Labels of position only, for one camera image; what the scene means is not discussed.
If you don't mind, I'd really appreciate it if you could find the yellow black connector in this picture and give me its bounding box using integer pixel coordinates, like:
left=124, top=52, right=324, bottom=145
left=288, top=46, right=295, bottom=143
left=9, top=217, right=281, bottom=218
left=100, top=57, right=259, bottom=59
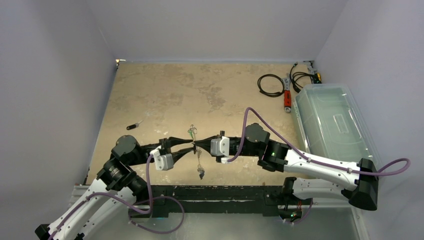
left=313, top=72, right=322, bottom=84

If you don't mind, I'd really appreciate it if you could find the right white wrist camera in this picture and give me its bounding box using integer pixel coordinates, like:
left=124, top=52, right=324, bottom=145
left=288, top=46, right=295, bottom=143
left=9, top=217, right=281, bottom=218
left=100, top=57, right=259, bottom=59
left=210, top=136, right=230, bottom=164

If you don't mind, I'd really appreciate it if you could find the orange handled tool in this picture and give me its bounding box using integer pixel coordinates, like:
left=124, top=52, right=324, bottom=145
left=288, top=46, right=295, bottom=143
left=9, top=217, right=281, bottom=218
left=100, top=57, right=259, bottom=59
left=282, top=74, right=292, bottom=113

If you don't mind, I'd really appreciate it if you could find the black cable bundle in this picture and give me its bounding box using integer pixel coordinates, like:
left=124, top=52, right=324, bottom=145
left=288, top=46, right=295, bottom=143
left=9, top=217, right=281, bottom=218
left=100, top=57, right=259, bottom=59
left=289, top=62, right=316, bottom=94

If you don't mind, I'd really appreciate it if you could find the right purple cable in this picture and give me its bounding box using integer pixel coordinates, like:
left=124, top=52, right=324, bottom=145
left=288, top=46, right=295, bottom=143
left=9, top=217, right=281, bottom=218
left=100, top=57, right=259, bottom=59
left=226, top=107, right=412, bottom=176

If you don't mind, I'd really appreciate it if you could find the coiled black cable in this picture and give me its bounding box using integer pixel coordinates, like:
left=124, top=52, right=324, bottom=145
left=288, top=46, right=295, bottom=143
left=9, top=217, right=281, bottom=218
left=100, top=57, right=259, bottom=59
left=257, top=73, right=286, bottom=98

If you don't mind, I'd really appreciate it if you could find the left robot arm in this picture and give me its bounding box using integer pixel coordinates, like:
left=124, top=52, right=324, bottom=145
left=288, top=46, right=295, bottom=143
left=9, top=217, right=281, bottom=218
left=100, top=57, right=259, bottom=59
left=35, top=135, right=193, bottom=240

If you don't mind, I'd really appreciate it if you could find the purple cable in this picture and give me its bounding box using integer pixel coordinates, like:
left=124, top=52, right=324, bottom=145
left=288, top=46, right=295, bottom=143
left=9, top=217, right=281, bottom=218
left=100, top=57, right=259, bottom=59
left=47, top=153, right=155, bottom=240
left=226, top=107, right=412, bottom=176

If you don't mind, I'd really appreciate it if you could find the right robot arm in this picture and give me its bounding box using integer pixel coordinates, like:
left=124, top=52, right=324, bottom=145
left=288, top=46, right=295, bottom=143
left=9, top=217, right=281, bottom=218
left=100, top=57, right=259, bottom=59
left=193, top=123, right=379, bottom=211

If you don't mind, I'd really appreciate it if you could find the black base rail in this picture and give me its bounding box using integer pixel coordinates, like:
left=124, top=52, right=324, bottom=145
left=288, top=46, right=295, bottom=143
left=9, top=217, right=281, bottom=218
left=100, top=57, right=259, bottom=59
left=119, top=184, right=316, bottom=220

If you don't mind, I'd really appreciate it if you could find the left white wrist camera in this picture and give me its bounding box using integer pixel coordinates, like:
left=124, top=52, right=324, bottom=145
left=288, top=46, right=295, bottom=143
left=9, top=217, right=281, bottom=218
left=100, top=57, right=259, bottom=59
left=150, top=149, right=174, bottom=171

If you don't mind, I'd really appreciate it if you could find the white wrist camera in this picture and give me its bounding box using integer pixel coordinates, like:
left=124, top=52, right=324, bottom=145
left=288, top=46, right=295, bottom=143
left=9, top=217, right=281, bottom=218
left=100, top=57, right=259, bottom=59
left=210, top=136, right=230, bottom=164
left=150, top=149, right=174, bottom=171

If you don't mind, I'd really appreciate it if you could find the silver key holder strip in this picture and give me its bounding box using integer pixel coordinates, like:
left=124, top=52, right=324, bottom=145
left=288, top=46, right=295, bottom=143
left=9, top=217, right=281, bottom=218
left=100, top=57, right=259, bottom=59
left=187, top=124, right=206, bottom=181

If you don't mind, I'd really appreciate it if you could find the clear plastic storage bin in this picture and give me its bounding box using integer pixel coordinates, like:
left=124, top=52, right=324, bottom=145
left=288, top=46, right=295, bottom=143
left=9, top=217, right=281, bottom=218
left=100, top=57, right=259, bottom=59
left=291, top=83, right=383, bottom=169

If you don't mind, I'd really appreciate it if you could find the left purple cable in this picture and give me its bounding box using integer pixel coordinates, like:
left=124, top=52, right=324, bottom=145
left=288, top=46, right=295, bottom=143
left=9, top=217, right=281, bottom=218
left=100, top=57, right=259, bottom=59
left=47, top=153, right=155, bottom=240

